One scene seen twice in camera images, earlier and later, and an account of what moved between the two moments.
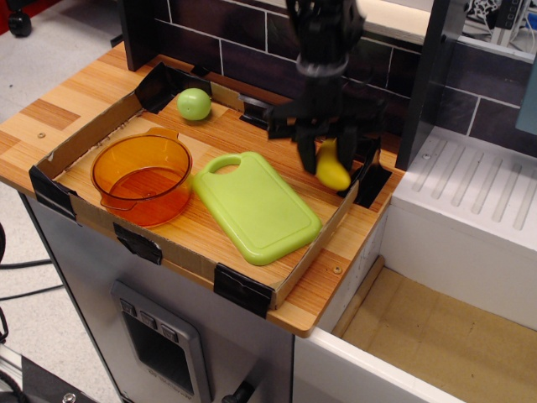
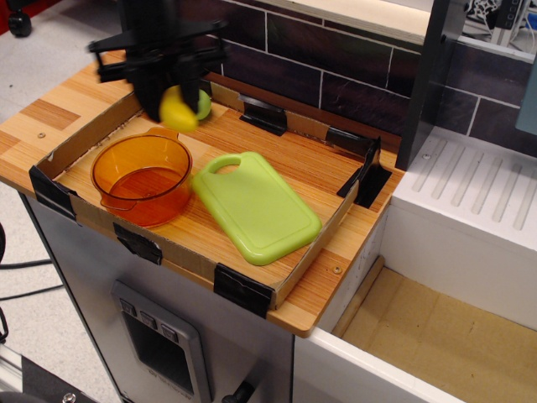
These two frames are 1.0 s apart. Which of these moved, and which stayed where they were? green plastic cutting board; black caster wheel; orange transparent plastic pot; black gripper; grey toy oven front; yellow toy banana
Moved: yellow toy banana; black gripper
Stayed: grey toy oven front; orange transparent plastic pot; black caster wheel; green plastic cutting board
